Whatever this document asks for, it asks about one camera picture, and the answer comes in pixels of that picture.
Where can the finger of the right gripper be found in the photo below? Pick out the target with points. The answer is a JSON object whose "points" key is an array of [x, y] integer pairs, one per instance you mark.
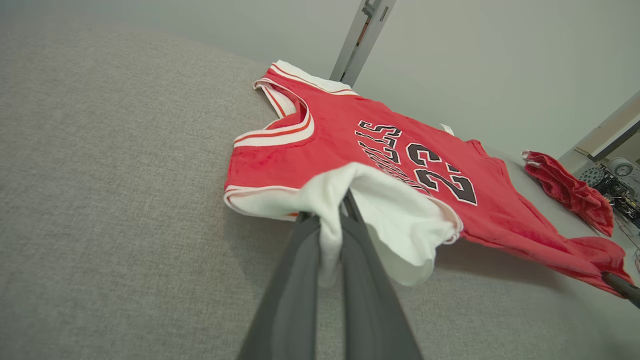
{"points": [[625, 290]]}

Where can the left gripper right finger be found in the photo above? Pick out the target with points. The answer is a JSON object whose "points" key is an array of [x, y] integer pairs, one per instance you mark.
{"points": [[370, 320]]}

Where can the grey partition opening frame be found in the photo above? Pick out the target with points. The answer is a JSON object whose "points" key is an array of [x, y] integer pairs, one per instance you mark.
{"points": [[615, 125]]}

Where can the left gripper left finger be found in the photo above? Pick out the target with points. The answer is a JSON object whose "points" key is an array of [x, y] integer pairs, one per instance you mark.
{"points": [[285, 320]]}

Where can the black lab equipment clutter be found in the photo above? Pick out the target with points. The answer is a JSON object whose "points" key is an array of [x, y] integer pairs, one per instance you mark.
{"points": [[615, 187]]}

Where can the grey partition post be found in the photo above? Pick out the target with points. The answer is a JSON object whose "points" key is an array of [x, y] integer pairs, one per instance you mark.
{"points": [[357, 45]]}

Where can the red basketball jersey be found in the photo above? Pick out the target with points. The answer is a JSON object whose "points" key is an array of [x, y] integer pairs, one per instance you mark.
{"points": [[340, 135]]}

